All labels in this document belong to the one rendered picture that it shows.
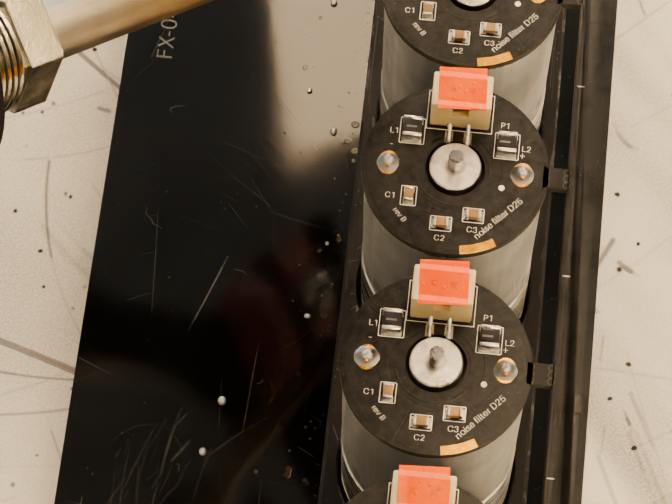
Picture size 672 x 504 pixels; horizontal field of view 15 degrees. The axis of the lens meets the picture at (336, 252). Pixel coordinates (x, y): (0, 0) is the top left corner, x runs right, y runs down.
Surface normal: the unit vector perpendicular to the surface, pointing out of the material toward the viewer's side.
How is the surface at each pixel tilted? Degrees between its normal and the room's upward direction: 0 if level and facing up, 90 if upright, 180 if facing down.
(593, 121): 0
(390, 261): 90
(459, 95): 0
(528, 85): 90
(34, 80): 90
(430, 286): 0
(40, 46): 39
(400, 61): 90
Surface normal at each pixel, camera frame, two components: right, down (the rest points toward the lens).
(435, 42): 0.00, -0.39
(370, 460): -0.69, 0.67
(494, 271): 0.44, 0.82
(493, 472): 0.66, 0.69
